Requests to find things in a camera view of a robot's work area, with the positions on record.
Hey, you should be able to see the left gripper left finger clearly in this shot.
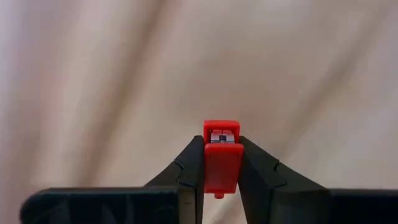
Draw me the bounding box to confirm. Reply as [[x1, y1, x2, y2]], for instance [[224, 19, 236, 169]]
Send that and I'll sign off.
[[20, 135, 206, 224]]

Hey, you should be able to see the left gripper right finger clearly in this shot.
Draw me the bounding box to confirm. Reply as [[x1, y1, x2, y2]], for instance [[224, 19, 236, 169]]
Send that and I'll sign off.
[[238, 136, 398, 224]]

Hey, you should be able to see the small red stapler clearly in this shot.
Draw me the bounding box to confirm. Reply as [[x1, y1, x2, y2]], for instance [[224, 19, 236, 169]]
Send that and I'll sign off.
[[203, 119, 245, 200]]

